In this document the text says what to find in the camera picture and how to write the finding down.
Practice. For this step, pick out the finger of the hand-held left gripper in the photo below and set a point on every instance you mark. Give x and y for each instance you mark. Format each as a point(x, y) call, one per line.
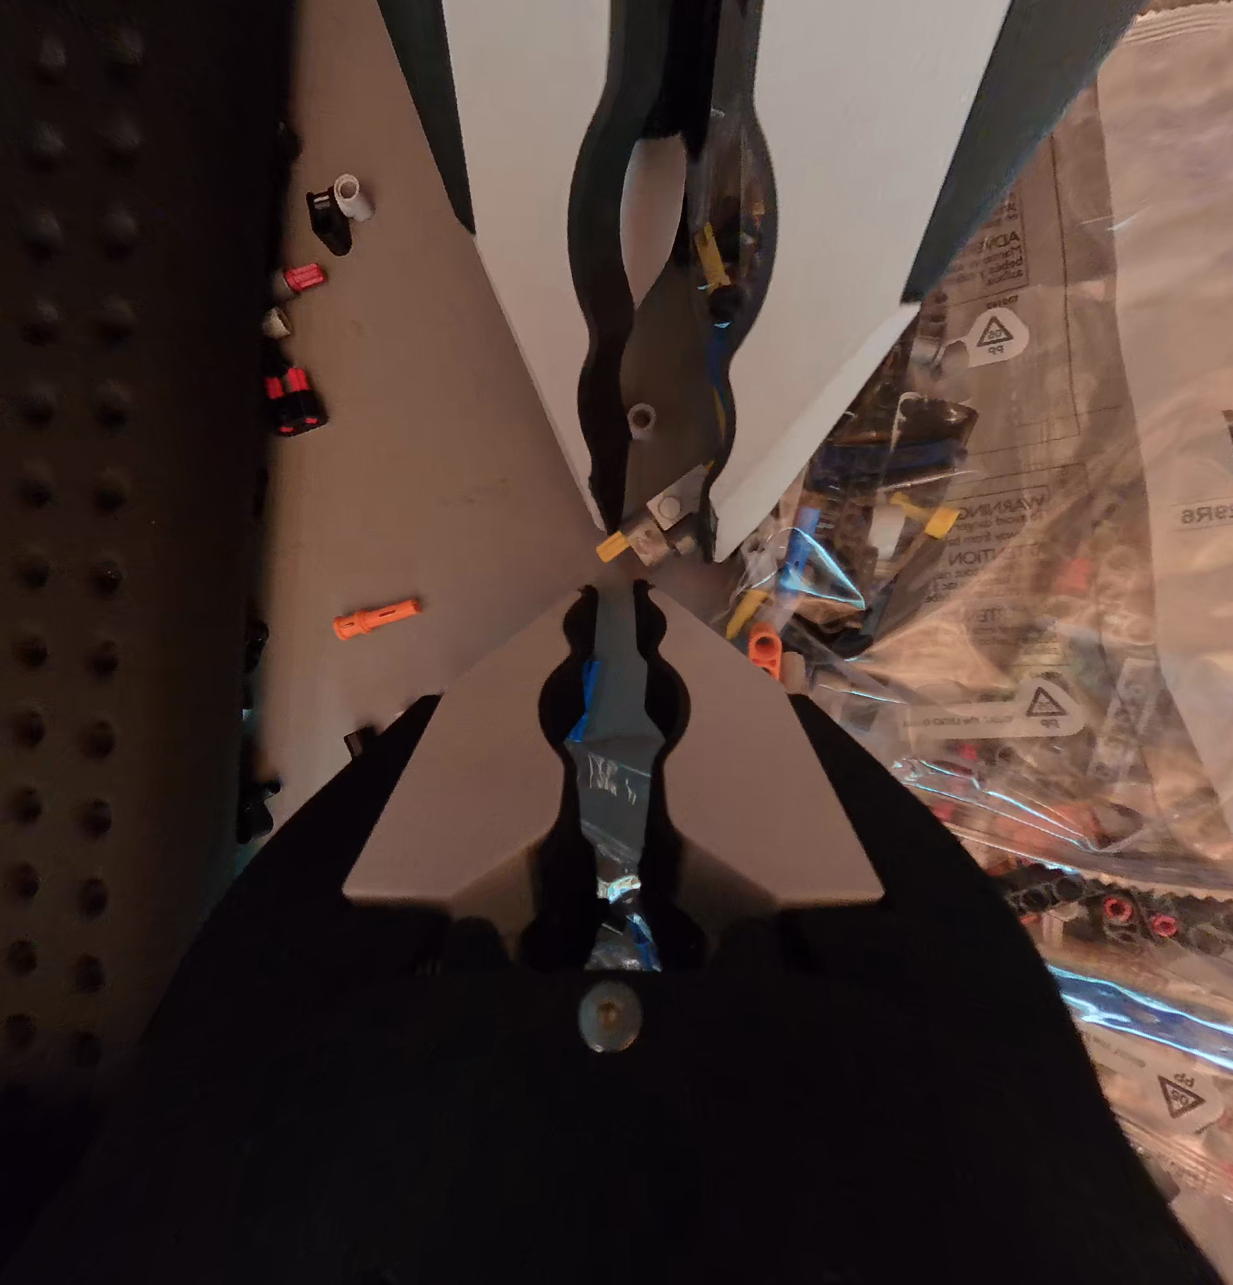
point(516, 151)
point(857, 151)

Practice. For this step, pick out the pile of clear parts bags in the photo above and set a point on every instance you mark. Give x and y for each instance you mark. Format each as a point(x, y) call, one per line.
point(1128, 1004)

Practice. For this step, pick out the light grey sleeve piece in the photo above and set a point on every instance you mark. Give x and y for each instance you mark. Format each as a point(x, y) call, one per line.
point(641, 416)

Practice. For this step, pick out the black curved lego piece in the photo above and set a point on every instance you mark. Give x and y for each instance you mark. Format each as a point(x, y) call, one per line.
point(329, 215)

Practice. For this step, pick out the clear bag of mixed pieces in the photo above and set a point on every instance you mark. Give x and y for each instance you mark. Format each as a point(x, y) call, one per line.
point(877, 562)

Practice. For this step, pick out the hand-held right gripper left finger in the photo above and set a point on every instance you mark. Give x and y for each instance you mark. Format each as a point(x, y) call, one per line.
point(446, 803)

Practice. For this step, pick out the light grey angle connector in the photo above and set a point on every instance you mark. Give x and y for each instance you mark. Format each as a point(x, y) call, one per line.
point(276, 323)

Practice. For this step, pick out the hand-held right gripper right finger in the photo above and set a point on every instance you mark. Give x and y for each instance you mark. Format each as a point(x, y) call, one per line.
point(777, 803)

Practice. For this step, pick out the red and grey pin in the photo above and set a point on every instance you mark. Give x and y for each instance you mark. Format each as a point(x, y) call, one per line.
point(302, 278)

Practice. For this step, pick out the black and white connector piece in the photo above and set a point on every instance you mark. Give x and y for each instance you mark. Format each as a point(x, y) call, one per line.
point(355, 195)

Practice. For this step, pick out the grey block with yellow pins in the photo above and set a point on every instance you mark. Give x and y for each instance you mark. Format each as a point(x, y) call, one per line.
point(646, 542)

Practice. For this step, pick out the black cylinder piece orange stripe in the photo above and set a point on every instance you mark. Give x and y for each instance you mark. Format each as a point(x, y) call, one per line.
point(295, 402)

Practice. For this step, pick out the orange lego pin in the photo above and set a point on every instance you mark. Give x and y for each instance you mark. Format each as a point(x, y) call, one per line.
point(375, 617)

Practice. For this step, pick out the black studded mat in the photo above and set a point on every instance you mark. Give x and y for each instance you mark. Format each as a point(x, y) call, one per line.
point(74, 502)

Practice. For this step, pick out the blue lego pin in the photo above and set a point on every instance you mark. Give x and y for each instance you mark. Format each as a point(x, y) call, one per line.
point(587, 693)

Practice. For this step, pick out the small black lego piece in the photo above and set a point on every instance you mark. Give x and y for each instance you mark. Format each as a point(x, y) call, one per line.
point(255, 803)
point(256, 643)

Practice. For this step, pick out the black elbow lego connector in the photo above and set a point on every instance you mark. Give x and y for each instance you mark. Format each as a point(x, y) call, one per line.
point(358, 743)

